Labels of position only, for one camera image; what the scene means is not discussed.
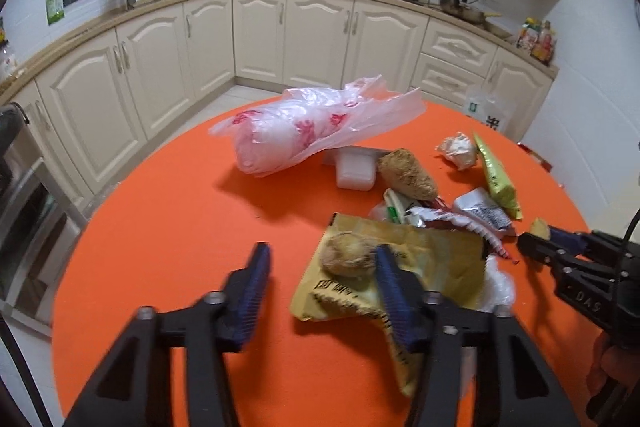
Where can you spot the white green rice bag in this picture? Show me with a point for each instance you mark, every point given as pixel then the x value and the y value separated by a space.
pixel 488 109

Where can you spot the silver barcode wrapper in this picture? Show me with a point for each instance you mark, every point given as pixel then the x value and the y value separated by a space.
pixel 479 206

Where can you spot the steel wok pan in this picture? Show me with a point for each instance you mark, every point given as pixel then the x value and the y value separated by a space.
pixel 465 11

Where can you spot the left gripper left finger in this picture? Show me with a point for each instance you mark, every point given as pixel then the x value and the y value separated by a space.
pixel 132 384

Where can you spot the person right hand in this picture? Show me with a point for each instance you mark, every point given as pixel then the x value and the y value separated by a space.
pixel 613 381

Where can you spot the clear plastic wrap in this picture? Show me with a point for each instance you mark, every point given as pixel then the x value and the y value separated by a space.
pixel 497 289

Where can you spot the black rice cooker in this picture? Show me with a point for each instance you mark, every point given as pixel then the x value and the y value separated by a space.
pixel 15 156

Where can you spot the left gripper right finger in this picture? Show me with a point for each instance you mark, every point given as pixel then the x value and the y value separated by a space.
pixel 514 384

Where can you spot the white plastic cup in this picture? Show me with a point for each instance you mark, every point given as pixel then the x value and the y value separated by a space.
pixel 355 169

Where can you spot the red white snack wrapper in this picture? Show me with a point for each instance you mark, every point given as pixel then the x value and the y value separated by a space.
pixel 438 218

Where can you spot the green white rice wrapper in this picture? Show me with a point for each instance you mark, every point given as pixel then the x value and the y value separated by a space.
pixel 395 208

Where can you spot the round orange table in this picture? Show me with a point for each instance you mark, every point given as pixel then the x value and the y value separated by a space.
pixel 186 217

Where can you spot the small brown food scrap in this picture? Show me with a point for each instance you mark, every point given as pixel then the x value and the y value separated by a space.
pixel 348 254

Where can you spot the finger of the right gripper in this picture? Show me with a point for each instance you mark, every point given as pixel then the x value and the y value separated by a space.
pixel 544 252
pixel 571 242

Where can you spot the metal shelf rack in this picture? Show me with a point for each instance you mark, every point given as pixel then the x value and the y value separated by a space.
pixel 40 227

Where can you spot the yellow brown snack bag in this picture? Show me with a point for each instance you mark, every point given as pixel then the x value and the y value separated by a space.
pixel 400 264

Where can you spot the green snack packet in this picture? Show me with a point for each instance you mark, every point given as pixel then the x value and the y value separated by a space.
pixel 500 186

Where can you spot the brown bread roll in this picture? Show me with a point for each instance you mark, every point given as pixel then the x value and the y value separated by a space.
pixel 403 173

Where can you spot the green detergent bottle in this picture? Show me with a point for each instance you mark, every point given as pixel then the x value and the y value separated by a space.
pixel 55 11

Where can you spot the lower kitchen cabinets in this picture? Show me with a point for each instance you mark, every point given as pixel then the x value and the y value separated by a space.
pixel 100 99

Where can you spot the crumpled white paper ball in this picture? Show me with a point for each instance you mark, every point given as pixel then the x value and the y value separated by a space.
pixel 459 150

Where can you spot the condiment bottles group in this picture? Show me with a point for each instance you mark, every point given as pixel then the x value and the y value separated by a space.
pixel 537 38

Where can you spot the red white plastic bag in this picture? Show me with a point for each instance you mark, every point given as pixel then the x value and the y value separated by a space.
pixel 278 135

